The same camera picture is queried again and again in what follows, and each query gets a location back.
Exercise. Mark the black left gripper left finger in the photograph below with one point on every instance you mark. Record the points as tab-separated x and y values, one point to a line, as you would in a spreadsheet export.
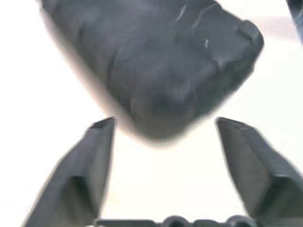
78	179

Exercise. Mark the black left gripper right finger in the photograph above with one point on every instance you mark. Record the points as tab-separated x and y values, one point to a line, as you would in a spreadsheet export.
265	179

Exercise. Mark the black plastic tool case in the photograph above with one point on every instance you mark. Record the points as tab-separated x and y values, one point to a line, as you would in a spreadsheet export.
154	71

